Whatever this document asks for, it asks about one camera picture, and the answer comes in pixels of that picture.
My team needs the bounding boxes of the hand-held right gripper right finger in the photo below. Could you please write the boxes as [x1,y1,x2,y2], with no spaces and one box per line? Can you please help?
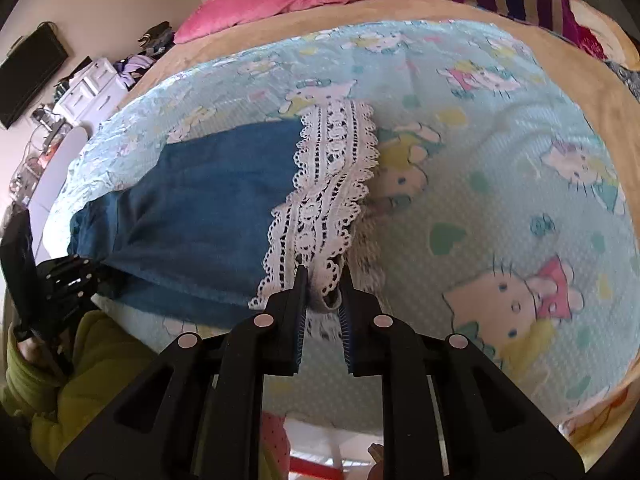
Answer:
[337,270,586,480]

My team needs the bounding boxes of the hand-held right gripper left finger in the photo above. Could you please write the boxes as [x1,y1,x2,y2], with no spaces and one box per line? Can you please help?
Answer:
[55,265,311,480]

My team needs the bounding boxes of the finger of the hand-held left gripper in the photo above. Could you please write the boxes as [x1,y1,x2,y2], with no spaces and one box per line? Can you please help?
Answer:
[52,272,109,307]
[49,255,98,275]

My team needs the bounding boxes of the blue denim pants lace trim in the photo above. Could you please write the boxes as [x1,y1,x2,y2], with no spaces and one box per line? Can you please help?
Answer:
[67,100,383,331]

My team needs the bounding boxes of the person's left forearm green sleeve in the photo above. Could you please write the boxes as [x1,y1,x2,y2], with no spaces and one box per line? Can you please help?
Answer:
[0,325,68,423]

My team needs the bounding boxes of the person's left hand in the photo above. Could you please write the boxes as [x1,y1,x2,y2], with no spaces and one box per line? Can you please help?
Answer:
[16,334,55,377]

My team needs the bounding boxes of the person's right hand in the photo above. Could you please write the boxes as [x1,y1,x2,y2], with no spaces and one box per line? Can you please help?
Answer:
[367,442,386,480]

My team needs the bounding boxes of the grey desk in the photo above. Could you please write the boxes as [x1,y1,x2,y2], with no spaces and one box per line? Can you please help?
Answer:
[30,126,89,221]

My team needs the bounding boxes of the white drawer chest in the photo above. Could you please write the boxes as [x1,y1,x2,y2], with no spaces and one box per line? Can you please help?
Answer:
[52,57,131,128]

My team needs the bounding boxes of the light blue cartoon printed blanket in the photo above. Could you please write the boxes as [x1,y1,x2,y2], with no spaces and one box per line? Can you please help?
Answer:
[42,20,632,441]

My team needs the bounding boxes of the pile of clothes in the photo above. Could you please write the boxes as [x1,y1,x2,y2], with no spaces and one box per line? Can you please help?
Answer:
[114,22,176,87]

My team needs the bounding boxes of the beige bed cover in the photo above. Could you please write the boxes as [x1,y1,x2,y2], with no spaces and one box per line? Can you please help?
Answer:
[120,0,640,281]

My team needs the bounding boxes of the black wall television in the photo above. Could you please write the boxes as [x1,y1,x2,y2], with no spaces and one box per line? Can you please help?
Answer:
[0,22,68,130]

